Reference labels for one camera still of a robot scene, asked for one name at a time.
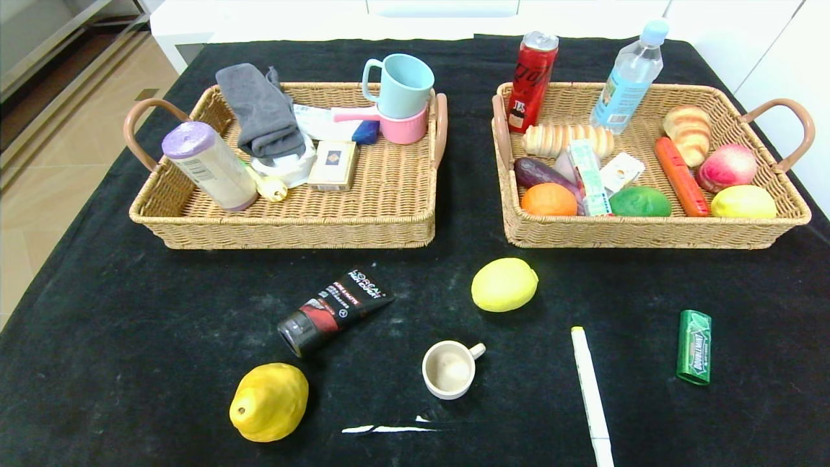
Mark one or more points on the white bottle purple cap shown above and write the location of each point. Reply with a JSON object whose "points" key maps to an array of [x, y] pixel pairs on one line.
{"points": [[214, 168]]}

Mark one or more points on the red soda can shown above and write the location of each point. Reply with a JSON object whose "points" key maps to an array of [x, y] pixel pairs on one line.
{"points": [[532, 78]]}

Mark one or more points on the clear water bottle blue label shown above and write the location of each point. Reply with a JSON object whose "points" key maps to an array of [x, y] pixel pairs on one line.
{"points": [[626, 84]]}

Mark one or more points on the small blue block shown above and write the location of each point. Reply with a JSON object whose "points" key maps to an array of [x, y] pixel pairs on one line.
{"points": [[365, 132]]}

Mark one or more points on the black cosmetic tube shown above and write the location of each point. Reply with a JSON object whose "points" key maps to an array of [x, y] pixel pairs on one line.
{"points": [[337, 305]]}

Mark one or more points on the long striped bread roll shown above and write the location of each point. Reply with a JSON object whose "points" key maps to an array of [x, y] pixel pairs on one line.
{"points": [[557, 139]]}

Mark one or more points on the white round container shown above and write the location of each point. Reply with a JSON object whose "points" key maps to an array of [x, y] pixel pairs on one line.
{"points": [[292, 167]]}

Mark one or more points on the purple eggplant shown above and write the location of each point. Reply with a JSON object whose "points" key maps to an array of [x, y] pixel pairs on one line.
{"points": [[538, 173]]}

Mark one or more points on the small cream cup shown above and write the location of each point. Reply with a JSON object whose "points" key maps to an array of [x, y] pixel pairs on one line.
{"points": [[449, 370]]}

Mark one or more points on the grey folded cloth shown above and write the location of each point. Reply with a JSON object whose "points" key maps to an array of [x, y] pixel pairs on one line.
{"points": [[259, 110]]}

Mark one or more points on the pink peach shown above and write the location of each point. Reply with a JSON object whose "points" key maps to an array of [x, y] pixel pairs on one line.
{"points": [[727, 167]]}

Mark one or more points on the orange carrot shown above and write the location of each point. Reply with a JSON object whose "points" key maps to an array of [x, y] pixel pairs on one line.
{"points": [[681, 178]]}

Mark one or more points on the green white slim box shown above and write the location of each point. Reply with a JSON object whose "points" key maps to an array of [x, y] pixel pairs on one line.
{"points": [[590, 178]]}

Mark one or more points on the white plastic packet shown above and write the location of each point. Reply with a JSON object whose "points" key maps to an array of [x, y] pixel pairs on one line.
{"points": [[318, 123]]}

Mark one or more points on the pink cup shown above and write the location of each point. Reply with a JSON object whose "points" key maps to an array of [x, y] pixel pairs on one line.
{"points": [[402, 130]]}

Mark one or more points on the small white packet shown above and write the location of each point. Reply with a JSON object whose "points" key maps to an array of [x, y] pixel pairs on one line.
{"points": [[621, 172]]}

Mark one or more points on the green fruit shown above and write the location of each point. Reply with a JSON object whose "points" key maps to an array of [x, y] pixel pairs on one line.
{"points": [[640, 202]]}

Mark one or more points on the yellow lemon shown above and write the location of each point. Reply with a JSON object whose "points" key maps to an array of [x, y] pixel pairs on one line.
{"points": [[504, 285], [744, 202]]}

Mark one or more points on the small yellow toy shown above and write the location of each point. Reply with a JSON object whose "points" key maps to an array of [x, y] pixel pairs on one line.
{"points": [[273, 189]]}

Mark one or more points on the white marker pen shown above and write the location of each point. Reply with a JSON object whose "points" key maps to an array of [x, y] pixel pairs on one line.
{"points": [[591, 389]]}

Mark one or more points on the green mint gum box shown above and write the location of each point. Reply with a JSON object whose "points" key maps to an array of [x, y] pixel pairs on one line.
{"points": [[694, 347]]}

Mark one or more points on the white low cabinet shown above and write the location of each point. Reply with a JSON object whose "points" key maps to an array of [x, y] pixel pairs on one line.
{"points": [[259, 19]]}

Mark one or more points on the orange fruit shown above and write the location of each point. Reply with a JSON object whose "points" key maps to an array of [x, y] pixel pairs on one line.
{"points": [[548, 200]]}

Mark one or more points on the croissant bread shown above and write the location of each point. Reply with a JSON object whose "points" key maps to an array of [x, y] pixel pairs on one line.
{"points": [[688, 133]]}

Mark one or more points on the cream box blue emblem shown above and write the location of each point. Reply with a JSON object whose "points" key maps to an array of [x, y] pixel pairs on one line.
{"points": [[332, 165]]}

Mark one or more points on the yellow pear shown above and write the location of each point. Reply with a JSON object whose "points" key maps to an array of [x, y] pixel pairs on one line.
{"points": [[269, 402]]}

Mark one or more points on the light blue mug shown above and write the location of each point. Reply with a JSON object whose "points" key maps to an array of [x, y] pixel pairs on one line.
{"points": [[405, 84]]}

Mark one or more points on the metal shelf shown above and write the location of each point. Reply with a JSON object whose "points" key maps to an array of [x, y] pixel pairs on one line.
{"points": [[39, 39]]}

